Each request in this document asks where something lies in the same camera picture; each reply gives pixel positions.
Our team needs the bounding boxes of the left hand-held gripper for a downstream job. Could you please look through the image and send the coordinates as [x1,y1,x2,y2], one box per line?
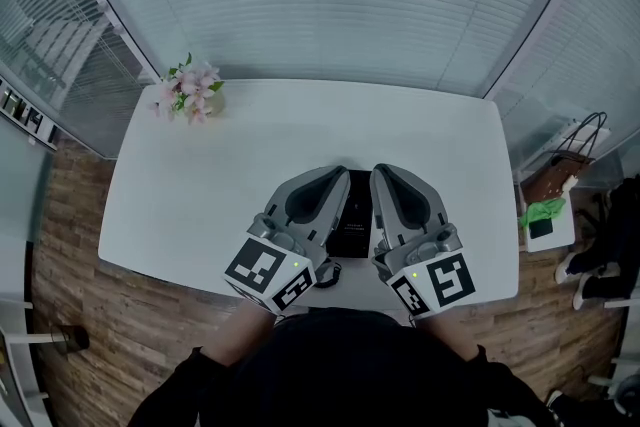
[222,164,352,316]

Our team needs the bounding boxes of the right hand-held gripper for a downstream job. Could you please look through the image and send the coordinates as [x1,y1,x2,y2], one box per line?
[369,162,477,318]

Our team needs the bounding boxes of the black telephone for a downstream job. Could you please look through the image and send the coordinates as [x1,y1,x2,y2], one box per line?
[325,168,375,261]

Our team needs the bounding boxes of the person's right forearm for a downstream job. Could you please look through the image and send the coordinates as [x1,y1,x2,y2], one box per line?
[412,312,482,363]

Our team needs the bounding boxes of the person's left forearm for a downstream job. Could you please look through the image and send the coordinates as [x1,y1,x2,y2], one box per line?
[198,298,277,369]

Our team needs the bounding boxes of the white table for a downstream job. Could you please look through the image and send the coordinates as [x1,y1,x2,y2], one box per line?
[97,78,520,316]

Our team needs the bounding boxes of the white flower vase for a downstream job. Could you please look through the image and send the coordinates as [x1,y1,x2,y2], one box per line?
[205,90,227,117]

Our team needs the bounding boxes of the green cloth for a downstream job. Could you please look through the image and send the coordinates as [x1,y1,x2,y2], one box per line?
[518,197,567,230]

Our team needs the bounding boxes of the small black pad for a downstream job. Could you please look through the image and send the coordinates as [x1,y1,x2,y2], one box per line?
[528,218,555,241]

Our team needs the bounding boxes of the brown handbag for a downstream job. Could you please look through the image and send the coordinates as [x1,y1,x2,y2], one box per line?
[520,111,609,202]

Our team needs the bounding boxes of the white side stool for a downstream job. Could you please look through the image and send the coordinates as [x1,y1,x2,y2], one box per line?
[513,115,612,254]

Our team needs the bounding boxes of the pink flower bouquet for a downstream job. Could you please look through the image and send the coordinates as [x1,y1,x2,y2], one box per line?
[147,52,225,126]

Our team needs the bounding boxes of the person's black sweater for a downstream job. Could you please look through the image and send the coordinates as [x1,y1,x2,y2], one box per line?
[127,306,554,427]

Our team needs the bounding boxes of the black round floor object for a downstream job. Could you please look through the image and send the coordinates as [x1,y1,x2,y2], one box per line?
[49,324,92,357]

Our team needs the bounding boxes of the office chair base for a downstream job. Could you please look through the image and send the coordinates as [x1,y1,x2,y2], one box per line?
[587,354,640,417]

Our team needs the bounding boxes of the black coiled telephone cord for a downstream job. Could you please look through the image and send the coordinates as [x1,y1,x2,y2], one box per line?
[313,261,344,290]

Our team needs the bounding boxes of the wall sign letters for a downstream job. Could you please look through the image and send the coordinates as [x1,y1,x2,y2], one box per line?
[0,78,62,152]

